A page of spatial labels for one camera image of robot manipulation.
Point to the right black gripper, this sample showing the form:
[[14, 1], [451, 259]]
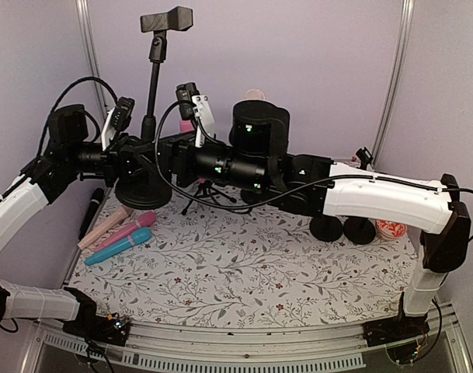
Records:
[[178, 146]]

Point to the beige microphone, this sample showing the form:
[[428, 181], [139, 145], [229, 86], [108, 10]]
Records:
[[119, 215], [254, 94]]

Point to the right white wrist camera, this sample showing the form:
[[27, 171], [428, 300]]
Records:
[[199, 112]]

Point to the short pink microphone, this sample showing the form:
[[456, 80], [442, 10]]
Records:
[[144, 220]]

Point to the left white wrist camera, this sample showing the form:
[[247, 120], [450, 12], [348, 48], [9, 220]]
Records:
[[117, 120]]

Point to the black microphone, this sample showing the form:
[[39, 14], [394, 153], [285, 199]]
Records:
[[94, 203]]

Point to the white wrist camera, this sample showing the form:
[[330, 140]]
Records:
[[117, 120], [199, 112]]

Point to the left aluminium frame post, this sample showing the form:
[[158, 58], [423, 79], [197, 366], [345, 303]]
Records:
[[104, 98]]

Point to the tall pink microphone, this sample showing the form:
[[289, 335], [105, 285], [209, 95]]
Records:
[[186, 126]]

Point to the black tripod shock-mount stand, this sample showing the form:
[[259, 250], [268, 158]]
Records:
[[207, 191]]

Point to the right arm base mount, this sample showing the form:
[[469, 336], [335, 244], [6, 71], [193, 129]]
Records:
[[394, 329]]

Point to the round stand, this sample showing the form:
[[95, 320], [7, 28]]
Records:
[[365, 158], [360, 231], [249, 197], [326, 228], [150, 116]]

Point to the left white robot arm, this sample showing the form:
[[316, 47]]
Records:
[[67, 157]]

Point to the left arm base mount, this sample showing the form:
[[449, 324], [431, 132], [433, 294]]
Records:
[[112, 329]]

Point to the aluminium frame post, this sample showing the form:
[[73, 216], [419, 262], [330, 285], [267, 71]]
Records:
[[104, 98], [401, 47]]

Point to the front aluminium rail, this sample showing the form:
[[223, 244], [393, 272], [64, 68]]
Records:
[[328, 348]]

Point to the blue microphone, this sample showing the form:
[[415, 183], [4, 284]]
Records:
[[137, 237]]

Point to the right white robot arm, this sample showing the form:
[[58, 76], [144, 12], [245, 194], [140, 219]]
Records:
[[335, 195]]

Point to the floral table mat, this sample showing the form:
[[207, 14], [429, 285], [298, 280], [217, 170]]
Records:
[[211, 268]]

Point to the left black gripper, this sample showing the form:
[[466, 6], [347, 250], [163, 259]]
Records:
[[119, 159]]

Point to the orange patterned small bowl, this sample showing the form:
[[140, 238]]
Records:
[[390, 230]]

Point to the right aluminium frame post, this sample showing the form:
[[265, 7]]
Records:
[[401, 47]]

